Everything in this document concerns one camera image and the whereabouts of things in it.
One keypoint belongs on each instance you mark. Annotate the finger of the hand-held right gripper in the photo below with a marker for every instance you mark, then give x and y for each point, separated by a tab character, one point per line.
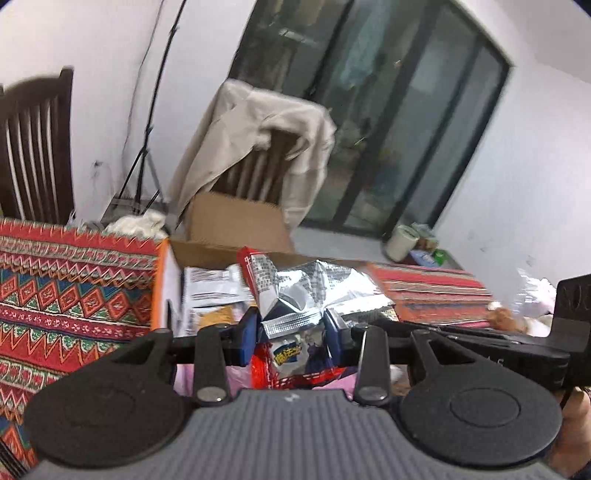
452	331

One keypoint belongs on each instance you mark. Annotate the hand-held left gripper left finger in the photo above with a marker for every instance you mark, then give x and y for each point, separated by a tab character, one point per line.
247	339

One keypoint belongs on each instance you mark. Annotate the brown cardboard box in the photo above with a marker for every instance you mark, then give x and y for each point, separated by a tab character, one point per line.
240	226

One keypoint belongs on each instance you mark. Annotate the black framed glass door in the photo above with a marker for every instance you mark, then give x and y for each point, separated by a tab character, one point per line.
378	115

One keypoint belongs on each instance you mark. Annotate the pile of snack packets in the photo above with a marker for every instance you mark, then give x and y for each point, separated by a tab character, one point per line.
184	381

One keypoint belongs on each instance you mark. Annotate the bag of pale buns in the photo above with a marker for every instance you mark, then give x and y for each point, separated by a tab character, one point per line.
531	300

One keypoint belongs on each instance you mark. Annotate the silver red snack packet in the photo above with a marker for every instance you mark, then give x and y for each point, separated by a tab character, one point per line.
314	290

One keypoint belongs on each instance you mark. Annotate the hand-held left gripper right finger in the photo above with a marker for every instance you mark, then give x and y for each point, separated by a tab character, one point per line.
334	337

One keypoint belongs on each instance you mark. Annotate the white ceramic jar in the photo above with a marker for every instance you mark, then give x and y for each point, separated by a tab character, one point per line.
401	244

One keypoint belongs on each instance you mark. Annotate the beige jacket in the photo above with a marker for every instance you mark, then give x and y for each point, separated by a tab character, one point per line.
231	138

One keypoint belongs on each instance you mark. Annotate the dark wooden chair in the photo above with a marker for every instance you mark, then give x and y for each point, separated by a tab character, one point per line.
32	147

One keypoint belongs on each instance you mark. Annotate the colourful small packages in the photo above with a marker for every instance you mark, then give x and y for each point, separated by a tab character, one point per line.
429	251

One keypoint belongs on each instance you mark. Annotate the studio light on stand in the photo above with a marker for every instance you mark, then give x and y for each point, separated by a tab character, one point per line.
147	138

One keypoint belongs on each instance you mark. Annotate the white crumpled cloth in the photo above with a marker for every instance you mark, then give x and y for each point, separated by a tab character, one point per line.
136	226

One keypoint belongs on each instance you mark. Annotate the wooden chair under jacket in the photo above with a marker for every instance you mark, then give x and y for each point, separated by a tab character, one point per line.
258	170

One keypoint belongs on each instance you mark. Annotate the person's right hand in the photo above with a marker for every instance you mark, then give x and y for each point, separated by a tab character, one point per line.
577	424

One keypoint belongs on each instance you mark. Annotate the patterned red tablecloth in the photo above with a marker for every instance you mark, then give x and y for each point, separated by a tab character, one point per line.
69	286

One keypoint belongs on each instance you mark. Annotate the orange cardboard box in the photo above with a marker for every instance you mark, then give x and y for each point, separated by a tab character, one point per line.
164	286

